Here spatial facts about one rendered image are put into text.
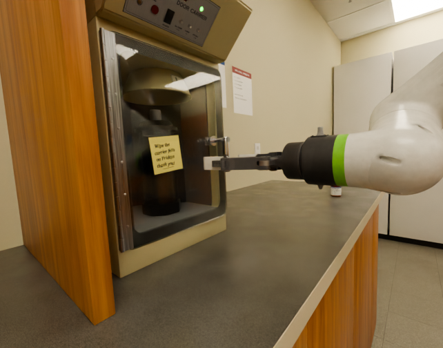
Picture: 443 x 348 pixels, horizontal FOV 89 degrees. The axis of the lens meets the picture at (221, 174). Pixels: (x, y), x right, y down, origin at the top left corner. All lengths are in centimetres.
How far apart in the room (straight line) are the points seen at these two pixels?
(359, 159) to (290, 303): 24
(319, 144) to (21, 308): 55
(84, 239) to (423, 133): 48
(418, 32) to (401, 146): 359
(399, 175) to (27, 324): 56
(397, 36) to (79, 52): 381
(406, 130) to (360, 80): 302
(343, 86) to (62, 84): 328
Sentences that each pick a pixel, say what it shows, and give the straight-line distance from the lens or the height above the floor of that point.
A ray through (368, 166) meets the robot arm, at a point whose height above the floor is 114.
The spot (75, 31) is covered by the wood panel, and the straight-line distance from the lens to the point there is 38.
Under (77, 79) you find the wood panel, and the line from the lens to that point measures 36.
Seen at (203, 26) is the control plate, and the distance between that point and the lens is 59.
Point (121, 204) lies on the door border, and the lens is 46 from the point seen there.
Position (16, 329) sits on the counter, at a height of 94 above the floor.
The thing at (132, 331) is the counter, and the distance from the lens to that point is 38.
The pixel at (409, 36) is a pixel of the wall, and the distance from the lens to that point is 396.
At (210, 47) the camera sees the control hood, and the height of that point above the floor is 142.
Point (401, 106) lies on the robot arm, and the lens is 50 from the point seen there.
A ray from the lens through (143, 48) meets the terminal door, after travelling 53.
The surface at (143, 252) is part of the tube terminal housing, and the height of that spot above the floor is 97.
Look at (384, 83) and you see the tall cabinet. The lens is 338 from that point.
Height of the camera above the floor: 117
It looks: 6 degrees down
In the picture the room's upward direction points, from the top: 3 degrees counter-clockwise
